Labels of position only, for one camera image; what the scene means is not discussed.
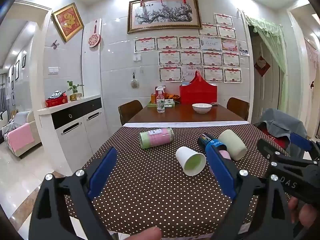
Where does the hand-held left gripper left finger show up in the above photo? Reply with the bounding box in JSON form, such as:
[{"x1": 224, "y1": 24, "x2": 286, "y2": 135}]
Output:
[{"x1": 29, "y1": 147, "x2": 118, "y2": 240}]

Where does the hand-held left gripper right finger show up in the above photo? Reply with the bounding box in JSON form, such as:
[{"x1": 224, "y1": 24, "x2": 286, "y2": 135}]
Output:
[{"x1": 206, "y1": 145, "x2": 300, "y2": 240}]

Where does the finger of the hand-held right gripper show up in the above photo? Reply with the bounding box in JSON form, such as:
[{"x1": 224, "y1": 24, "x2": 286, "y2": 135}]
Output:
[
  {"x1": 257, "y1": 138, "x2": 288, "y2": 165},
  {"x1": 289, "y1": 132, "x2": 320, "y2": 160}
]

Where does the white paper cup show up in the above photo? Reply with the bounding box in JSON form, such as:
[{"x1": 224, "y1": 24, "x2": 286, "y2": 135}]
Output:
[{"x1": 175, "y1": 146, "x2": 207, "y2": 176}]

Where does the cream plastic cup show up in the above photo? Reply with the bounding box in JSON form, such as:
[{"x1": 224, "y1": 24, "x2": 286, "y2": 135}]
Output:
[{"x1": 218, "y1": 129, "x2": 247, "y2": 161}]

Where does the person's right hand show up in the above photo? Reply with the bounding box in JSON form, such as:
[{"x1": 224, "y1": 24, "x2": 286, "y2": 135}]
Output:
[{"x1": 287, "y1": 196, "x2": 320, "y2": 230}]

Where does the person's left hand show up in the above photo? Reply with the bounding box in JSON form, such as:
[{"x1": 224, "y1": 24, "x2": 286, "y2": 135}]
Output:
[{"x1": 114, "y1": 226, "x2": 162, "y2": 240}]

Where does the red cloth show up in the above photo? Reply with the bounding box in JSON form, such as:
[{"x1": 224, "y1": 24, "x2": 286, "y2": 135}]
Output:
[{"x1": 262, "y1": 127, "x2": 292, "y2": 150}]

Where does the grey jacket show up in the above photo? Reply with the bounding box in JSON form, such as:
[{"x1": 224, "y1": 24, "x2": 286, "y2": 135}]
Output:
[{"x1": 254, "y1": 108, "x2": 308, "y2": 155}]

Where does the black can with blue label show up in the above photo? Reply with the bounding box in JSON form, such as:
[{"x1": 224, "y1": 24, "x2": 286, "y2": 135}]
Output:
[{"x1": 197, "y1": 134, "x2": 228, "y2": 155}]

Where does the brown polka dot tablecloth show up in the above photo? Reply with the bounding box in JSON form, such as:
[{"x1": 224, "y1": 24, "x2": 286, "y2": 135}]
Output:
[{"x1": 66, "y1": 125, "x2": 300, "y2": 238}]

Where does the white and black sideboard cabinet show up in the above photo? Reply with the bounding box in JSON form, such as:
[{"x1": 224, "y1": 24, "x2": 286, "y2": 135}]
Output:
[{"x1": 37, "y1": 94, "x2": 109, "y2": 178}]

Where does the brown wooden chair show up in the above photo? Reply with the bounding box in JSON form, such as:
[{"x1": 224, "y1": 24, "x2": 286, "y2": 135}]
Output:
[
  {"x1": 118, "y1": 100, "x2": 143, "y2": 126},
  {"x1": 226, "y1": 97, "x2": 250, "y2": 121}
]

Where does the white table runner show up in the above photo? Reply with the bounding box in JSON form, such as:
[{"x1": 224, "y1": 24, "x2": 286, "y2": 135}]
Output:
[{"x1": 122, "y1": 121, "x2": 250, "y2": 128}]

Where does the clear jar with pastel rolls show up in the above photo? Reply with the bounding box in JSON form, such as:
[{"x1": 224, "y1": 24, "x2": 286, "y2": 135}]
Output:
[{"x1": 139, "y1": 127, "x2": 174, "y2": 149}]

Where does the white ceramic bowl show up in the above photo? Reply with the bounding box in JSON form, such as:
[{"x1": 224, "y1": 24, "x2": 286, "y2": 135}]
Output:
[{"x1": 192, "y1": 103, "x2": 213, "y2": 114}]

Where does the wooden dining table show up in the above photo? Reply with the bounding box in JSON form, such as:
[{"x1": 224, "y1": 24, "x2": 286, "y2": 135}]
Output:
[{"x1": 129, "y1": 102, "x2": 247, "y2": 123}]

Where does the red gift bag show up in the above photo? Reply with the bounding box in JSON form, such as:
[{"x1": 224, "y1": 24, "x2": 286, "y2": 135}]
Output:
[{"x1": 179, "y1": 71, "x2": 218, "y2": 105}]

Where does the green tray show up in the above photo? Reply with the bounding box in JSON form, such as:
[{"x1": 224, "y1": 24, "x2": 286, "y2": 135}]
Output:
[{"x1": 147, "y1": 99, "x2": 175, "y2": 108}]

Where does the red diamond door decoration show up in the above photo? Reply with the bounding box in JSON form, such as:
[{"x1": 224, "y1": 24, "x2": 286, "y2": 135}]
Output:
[{"x1": 254, "y1": 56, "x2": 271, "y2": 77}]

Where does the red box with gold print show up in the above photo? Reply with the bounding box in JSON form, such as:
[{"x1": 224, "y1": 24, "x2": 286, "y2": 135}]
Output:
[{"x1": 45, "y1": 90, "x2": 68, "y2": 107}]

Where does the potted green plant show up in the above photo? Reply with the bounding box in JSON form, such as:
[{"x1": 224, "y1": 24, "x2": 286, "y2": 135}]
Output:
[{"x1": 67, "y1": 81, "x2": 85, "y2": 101}]

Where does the clear spray bottle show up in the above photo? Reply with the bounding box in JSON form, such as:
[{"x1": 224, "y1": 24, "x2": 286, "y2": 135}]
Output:
[{"x1": 155, "y1": 86, "x2": 166, "y2": 113}]

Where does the pink blanket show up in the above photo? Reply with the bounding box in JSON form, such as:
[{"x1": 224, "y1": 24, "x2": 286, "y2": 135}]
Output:
[{"x1": 6, "y1": 124, "x2": 35, "y2": 153}]

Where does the beige sofa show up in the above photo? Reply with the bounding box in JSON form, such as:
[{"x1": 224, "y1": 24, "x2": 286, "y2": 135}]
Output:
[{"x1": 1, "y1": 110, "x2": 42, "y2": 158}]

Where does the red round hanging ornament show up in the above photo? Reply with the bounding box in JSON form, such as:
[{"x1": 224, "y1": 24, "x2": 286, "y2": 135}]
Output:
[{"x1": 88, "y1": 20, "x2": 101, "y2": 48}]

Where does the gold framed red picture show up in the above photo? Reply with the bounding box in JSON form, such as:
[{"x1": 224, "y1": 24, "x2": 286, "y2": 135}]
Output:
[{"x1": 51, "y1": 2, "x2": 84, "y2": 42}]

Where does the gold framed blossom painting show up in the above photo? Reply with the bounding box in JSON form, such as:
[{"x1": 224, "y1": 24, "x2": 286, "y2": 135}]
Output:
[{"x1": 127, "y1": 0, "x2": 202, "y2": 34}]

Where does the group of wall certificates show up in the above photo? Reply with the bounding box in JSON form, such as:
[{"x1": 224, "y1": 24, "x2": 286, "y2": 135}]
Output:
[{"x1": 134, "y1": 12, "x2": 242, "y2": 83}]

